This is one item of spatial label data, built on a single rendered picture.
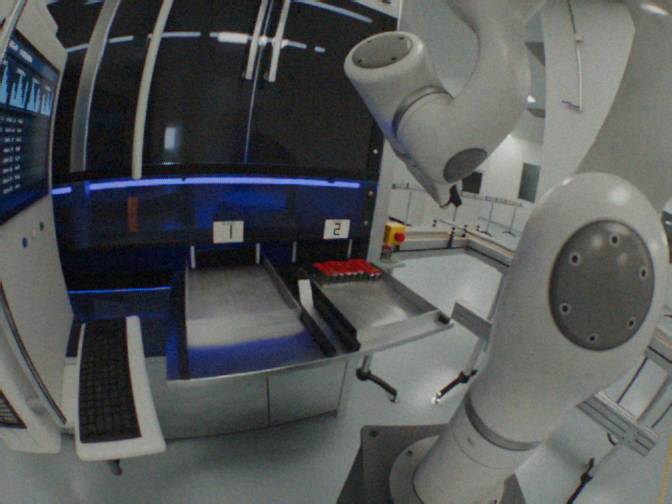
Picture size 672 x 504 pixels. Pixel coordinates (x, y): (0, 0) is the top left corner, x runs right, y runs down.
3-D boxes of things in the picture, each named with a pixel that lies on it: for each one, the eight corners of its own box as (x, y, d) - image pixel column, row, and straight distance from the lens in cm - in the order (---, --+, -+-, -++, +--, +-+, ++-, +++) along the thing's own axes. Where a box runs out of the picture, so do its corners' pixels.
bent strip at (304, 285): (296, 300, 75) (298, 280, 72) (307, 299, 76) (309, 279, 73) (317, 331, 64) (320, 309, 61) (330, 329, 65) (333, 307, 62)
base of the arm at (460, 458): (512, 515, 50) (595, 447, 38) (391, 543, 42) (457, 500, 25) (483, 432, 56) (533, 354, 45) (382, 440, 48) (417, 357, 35)
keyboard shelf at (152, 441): (63, 332, 95) (60, 325, 94) (140, 321, 89) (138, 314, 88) (53, 462, 66) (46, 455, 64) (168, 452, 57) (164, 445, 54)
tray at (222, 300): (186, 269, 93) (185, 258, 92) (264, 264, 96) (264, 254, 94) (187, 333, 63) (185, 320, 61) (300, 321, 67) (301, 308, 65)
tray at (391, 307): (299, 277, 88) (299, 266, 87) (370, 270, 100) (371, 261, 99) (354, 343, 62) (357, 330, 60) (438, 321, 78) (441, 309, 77)
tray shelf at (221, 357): (172, 275, 94) (172, 270, 93) (363, 262, 112) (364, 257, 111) (168, 388, 55) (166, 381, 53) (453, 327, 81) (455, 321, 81)
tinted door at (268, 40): (245, 162, 80) (277, -17, 97) (377, 172, 97) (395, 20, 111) (246, 162, 79) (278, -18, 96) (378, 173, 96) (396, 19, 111)
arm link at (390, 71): (467, 138, 35) (426, 96, 41) (448, 50, 26) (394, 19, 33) (409, 172, 34) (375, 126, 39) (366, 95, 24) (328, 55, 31)
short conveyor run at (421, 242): (364, 265, 114) (370, 226, 110) (345, 251, 126) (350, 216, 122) (466, 255, 162) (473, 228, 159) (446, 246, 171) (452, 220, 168)
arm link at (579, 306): (560, 398, 40) (639, 206, 34) (517, 518, 27) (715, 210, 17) (486, 362, 38) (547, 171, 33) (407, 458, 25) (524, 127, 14)
